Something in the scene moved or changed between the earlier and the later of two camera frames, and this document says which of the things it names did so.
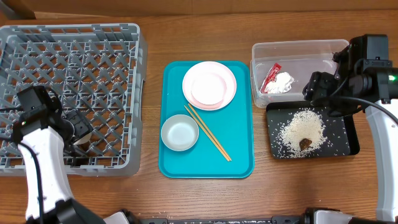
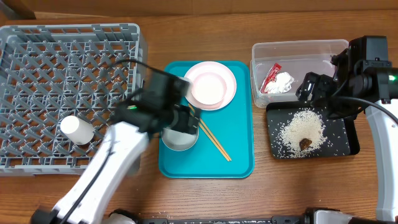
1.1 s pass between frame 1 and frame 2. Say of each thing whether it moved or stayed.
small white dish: stayed
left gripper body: moved
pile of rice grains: stayed
